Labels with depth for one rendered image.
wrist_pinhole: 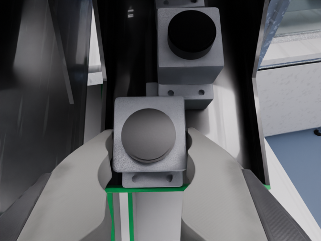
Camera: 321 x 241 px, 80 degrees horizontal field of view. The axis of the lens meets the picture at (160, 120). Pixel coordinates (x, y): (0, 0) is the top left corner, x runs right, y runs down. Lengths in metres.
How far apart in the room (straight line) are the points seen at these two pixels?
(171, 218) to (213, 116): 0.21
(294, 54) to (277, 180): 0.61
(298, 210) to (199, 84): 0.49
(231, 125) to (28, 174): 0.18
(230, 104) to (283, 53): 0.85
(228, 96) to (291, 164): 1.60
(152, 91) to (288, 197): 0.50
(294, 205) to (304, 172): 1.20
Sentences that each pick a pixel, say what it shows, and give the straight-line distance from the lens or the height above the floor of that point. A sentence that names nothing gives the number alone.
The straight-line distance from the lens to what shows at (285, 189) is 0.61.
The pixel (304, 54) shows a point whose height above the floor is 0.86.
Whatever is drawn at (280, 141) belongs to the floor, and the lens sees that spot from 1.85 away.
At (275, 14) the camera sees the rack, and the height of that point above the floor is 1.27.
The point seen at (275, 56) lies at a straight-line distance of 1.00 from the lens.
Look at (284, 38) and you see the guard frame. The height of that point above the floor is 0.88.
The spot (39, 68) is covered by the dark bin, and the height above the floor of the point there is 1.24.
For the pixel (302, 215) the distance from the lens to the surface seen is 0.60.
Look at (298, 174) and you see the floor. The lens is 1.76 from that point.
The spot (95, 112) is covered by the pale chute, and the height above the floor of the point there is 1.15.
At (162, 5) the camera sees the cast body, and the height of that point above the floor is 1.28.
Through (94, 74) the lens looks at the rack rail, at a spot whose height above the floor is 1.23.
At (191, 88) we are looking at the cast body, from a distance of 0.16.
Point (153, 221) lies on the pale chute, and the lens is 0.35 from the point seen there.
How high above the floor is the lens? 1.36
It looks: 53 degrees down
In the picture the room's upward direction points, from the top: 1 degrees counter-clockwise
